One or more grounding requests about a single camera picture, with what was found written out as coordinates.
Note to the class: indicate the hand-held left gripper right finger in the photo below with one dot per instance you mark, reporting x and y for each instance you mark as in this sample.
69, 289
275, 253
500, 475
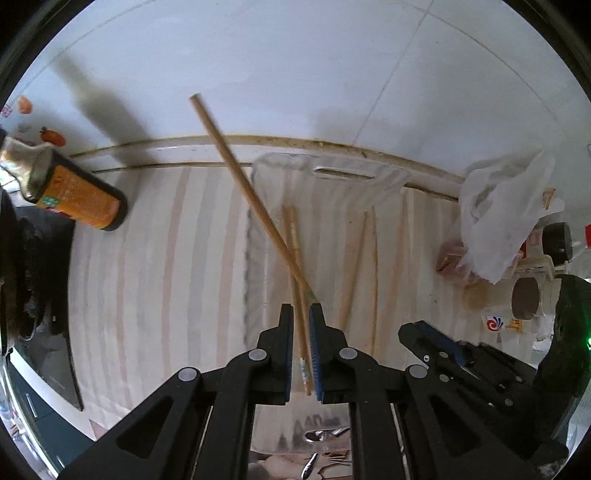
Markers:
316, 350

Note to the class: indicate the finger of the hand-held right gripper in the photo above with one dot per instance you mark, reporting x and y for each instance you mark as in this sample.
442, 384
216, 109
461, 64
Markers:
498, 374
443, 344

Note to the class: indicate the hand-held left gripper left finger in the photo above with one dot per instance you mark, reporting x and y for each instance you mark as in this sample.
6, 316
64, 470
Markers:
288, 350

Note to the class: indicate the clear plastic container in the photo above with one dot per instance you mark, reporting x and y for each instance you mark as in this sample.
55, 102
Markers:
323, 194

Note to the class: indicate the small bag of meat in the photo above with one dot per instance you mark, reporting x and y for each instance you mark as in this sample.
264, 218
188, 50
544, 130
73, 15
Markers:
455, 263

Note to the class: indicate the large steel spoon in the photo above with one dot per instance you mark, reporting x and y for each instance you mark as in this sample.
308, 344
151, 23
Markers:
323, 434

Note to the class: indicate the striped cat print tablecloth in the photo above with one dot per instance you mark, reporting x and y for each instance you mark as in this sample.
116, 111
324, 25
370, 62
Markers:
161, 277

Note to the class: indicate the white plastic bag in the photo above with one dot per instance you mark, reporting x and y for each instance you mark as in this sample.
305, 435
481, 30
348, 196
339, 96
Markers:
503, 207

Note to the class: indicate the black glass gas stove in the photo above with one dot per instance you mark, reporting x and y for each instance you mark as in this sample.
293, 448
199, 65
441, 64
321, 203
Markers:
51, 360

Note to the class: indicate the blue lower cabinet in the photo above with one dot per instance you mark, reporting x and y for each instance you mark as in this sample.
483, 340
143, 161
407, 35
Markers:
32, 415

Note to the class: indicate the soy sauce bottle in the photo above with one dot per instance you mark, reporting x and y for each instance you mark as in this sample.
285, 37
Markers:
69, 194

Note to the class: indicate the colourful wall stickers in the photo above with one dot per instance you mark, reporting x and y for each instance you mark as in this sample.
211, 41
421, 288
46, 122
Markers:
51, 136

